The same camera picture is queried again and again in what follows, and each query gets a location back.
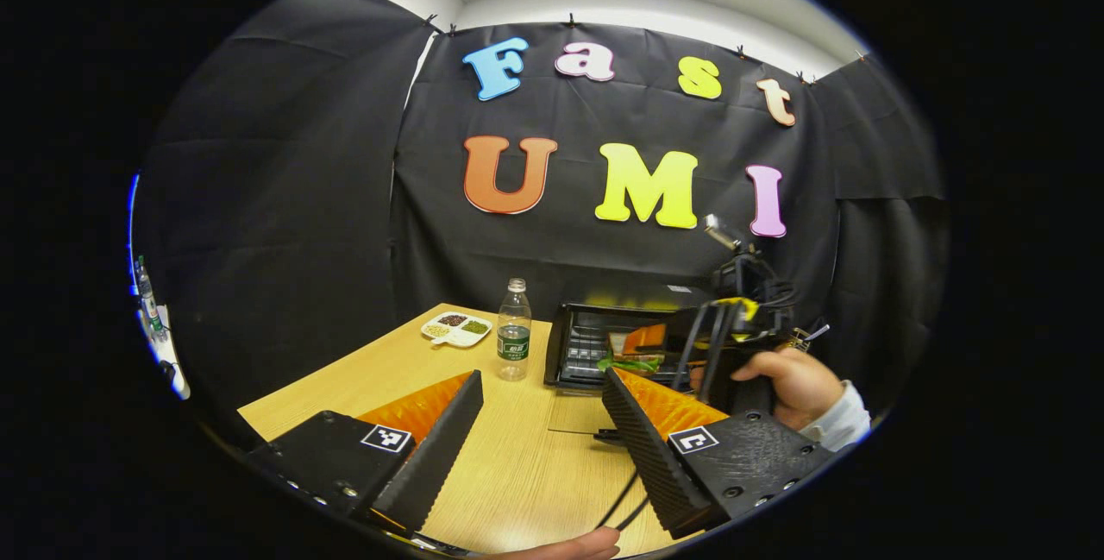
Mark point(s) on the small clear bottle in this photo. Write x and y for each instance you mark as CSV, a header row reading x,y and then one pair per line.
x,y
150,301

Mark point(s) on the white divided grain dish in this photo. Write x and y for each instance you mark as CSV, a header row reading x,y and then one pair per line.
x,y
457,329

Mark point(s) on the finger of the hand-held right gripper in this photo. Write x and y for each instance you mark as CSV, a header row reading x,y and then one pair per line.
x,y
647,337

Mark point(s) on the clear plastic water bottle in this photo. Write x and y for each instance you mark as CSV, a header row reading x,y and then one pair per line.
x,y
514,344

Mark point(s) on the sandwich with lettuce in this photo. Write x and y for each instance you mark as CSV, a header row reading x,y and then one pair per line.
x,y
634,363

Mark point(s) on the black backdrop cloth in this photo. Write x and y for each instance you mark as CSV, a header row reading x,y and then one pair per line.
x,y
285,223

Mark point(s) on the black electric oven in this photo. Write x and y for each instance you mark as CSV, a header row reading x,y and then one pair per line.
x,y
578,344

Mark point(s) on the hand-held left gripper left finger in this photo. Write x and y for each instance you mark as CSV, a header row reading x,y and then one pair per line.
x,y
435,443

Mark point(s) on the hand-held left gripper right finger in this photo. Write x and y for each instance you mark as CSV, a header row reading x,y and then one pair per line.
x,y
647,448

